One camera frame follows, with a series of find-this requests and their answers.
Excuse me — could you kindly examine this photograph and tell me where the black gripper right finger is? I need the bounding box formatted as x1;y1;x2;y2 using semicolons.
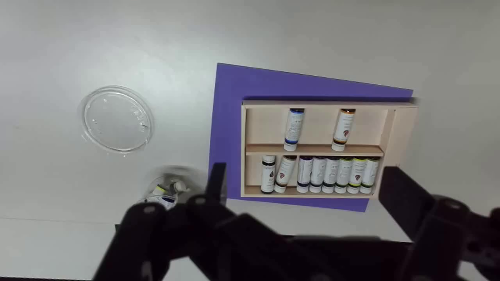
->
378;165;500;281

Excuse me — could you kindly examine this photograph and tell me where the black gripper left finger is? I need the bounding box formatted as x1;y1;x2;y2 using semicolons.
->
92;160;236;281

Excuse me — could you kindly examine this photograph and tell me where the white bottle green cap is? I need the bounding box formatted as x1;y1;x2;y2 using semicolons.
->
334;156;354;195
322;156;340;195
359;157;381;196

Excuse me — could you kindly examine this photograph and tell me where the white-capped bottle red band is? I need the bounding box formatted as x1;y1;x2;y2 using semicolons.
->
170;177;192;195

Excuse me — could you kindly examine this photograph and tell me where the clear plastic bowl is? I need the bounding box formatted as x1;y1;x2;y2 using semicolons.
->
139;163;201;209

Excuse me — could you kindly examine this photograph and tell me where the white bottle yellow cap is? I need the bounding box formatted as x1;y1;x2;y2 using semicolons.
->
347;156;367;196
145;185;176;210

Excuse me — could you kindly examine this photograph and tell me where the wooden compartment box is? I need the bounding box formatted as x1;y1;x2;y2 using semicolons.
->
239;98;418;199

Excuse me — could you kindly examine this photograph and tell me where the white bottle dark cap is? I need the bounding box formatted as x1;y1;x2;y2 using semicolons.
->
309;156;328;195
295;154;314;195
273;154;298;195

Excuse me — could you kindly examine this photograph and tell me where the white bottle brown cap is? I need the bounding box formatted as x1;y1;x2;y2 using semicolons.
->
329;106;357;153

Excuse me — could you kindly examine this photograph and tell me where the white bottle blue cap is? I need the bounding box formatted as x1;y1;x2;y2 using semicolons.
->
282;106;306;153

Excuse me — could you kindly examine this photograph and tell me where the purple mat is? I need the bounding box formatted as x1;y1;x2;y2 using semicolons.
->
207;60;417;213

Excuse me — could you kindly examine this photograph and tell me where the clear plastic lid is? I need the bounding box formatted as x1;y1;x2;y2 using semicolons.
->
78;84;156;154

